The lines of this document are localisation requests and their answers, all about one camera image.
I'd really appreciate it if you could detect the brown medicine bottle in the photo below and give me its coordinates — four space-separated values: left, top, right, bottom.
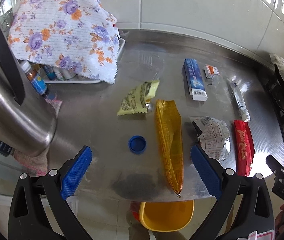
21 61 48 96

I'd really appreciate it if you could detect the pink towel under kettle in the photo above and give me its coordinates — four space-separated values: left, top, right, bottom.
13 99 63 176

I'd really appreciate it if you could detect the yellow-green snack wrapper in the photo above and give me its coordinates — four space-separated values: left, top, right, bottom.
117 80 160 116

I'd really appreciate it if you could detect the clear plastic bottle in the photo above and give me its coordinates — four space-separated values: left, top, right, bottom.
209 74 232 104

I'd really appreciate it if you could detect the blue bottle cap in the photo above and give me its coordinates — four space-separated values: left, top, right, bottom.
128 135 147 154

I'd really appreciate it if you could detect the clear plastic tray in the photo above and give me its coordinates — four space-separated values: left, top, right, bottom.
128 51 164 81

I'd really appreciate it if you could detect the blue toothpaste box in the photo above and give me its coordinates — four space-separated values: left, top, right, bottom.
183 59 208 102

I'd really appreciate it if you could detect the floral white cloth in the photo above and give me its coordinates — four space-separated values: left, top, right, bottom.
7 0 120 84

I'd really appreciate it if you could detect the orange long snack wrapper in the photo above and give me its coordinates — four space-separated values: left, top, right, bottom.
154 99 184 198

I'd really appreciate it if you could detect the red snack wrapper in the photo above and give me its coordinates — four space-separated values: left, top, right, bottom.
234 120 255 177

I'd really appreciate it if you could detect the white squeezed tube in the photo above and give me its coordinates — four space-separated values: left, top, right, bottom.
228 79 250 122

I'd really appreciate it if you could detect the stainless steel kettle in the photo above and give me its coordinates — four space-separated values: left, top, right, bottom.
0 28 57 157

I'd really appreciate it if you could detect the silver white wrapper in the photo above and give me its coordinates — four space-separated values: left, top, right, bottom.
189 116 231 162

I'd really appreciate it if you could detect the small orange white box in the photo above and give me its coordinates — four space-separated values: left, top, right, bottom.
204 64 220 79

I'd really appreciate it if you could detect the yellow trash bin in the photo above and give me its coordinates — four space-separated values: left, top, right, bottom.
139 200 195 232

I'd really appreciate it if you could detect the right hand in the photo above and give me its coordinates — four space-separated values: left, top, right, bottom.
275 204 284 234

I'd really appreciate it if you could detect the white storage tray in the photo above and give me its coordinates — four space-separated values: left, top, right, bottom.
42 37 126 84

